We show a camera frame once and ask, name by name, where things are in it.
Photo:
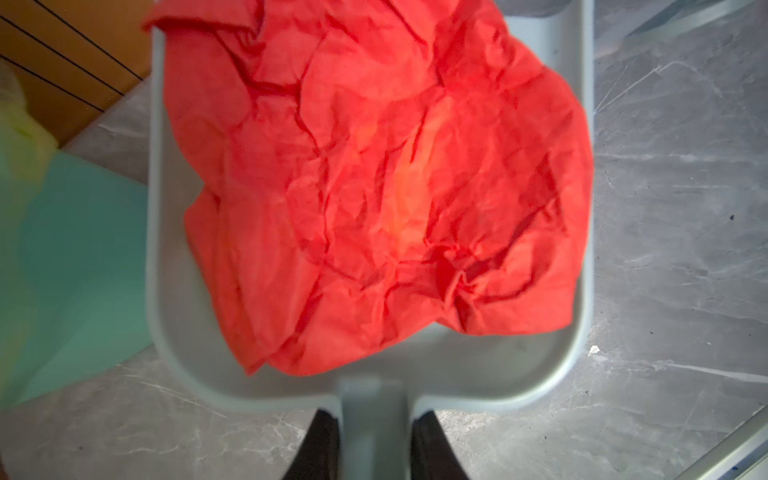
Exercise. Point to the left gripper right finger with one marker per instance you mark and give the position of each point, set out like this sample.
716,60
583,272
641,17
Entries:
432,457

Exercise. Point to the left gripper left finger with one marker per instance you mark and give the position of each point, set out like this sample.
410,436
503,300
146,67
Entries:
318,455

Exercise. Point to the grey-blue dustpan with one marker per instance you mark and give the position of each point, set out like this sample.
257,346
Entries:
375,399

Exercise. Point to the green trash bin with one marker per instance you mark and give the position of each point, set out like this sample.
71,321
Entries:
72,283

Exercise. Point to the red paper scrap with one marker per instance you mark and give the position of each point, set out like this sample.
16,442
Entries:
371,168

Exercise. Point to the yellow plastic bin liner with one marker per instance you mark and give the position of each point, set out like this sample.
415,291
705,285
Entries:
27,149

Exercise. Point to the aluminium mounting rail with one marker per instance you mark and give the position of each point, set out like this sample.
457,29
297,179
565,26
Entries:
742,455

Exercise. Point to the right aluminium corner post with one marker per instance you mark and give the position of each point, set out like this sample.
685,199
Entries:
662,20

